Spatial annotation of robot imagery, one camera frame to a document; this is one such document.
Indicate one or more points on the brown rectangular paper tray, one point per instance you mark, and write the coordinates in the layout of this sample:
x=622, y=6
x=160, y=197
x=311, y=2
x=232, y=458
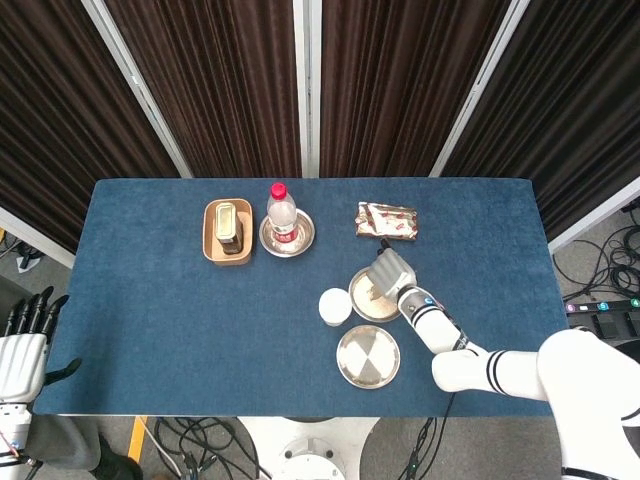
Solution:
x=210, y=240

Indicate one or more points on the steel bowl with powder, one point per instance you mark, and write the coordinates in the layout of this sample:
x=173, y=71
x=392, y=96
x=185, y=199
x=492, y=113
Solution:
x=362, y=300

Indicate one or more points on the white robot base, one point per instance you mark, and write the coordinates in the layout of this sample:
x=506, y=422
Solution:
x=305, y=445

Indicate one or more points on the white round cup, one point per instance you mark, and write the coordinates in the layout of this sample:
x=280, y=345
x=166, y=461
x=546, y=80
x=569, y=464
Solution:
x=335, y=305

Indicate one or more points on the dark pleated partition screen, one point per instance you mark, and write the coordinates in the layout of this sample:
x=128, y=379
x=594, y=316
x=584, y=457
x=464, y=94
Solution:
x=400, y=85
x=210, y=85
x=50, y=125
x=565, y=125

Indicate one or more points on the olive rectangular tin can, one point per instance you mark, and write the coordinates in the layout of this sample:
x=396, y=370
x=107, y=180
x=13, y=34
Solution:
x=227, y=222

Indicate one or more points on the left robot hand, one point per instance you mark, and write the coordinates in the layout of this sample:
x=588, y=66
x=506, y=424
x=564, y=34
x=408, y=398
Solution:
x=20, y=362

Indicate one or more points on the clear bottle with red cap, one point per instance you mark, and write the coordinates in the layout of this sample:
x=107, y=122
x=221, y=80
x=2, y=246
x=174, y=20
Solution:
x=281, y=217

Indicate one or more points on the black foot pedal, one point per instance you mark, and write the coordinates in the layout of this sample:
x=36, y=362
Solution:
x=617, y=327

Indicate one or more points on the steel saucer under bottle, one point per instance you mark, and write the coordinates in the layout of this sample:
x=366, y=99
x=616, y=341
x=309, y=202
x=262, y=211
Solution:
x=305, y=235

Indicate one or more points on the empty metal plate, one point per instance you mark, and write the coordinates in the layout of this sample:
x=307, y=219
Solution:
x=368, y=356

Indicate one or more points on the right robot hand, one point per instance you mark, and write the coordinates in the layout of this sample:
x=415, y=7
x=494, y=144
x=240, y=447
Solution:
x=392, y=272

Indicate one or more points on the blue felt table mat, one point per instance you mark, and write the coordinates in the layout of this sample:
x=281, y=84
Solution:
x=175, y=325

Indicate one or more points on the black power strip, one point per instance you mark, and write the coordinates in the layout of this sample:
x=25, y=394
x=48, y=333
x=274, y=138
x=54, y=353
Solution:
x=605, y=306

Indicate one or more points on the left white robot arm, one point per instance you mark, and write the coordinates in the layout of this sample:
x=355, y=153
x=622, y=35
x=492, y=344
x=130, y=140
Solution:
x=10, y=425

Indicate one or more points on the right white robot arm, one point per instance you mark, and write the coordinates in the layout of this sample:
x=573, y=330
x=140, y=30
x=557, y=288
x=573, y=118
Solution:
x=500, y=372

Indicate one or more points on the crumpled foil snack packet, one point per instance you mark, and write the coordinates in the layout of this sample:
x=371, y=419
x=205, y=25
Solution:
x=387, y=222

